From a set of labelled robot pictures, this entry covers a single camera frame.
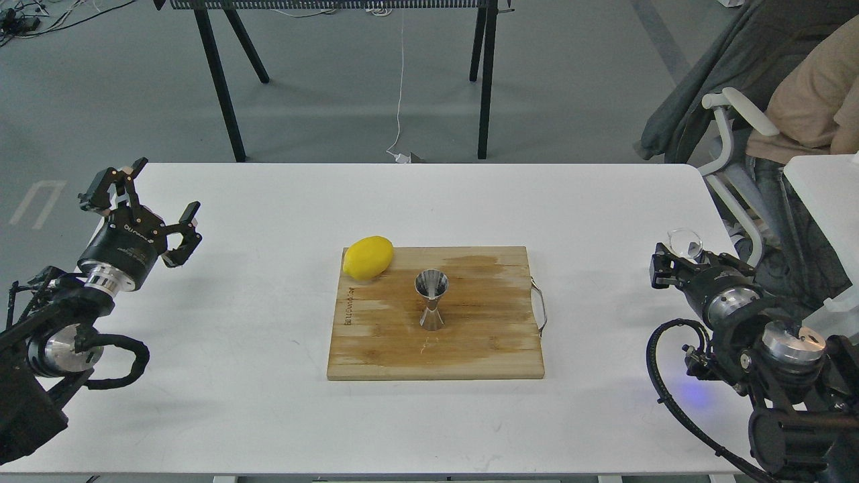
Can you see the person in tan shirt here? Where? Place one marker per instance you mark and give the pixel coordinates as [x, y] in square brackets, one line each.
[815, 109]

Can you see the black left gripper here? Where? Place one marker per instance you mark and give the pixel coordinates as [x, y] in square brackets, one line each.
[123, 252]

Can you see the white office chair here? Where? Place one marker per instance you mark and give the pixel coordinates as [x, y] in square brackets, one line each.
[726, 173]

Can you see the steel double jigger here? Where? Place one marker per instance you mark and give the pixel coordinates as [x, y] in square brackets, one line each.
[431, 285]

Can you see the yellow lemon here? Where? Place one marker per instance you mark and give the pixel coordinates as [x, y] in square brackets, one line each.
[368, 258]

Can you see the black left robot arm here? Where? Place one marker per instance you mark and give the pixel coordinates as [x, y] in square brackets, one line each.
[50, 347]

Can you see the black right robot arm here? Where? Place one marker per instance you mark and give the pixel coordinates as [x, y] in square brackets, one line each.
[802, 385]

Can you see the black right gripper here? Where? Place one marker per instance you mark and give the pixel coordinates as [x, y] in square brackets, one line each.
[713, 291]

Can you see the wooden cutting board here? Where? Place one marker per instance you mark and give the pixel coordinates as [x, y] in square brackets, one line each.
[489, 329]

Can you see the grey jacket on chair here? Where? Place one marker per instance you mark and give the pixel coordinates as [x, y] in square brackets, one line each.
[754, 54]

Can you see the small clear glass beaker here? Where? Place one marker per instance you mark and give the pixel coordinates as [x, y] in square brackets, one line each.
[686, 244]

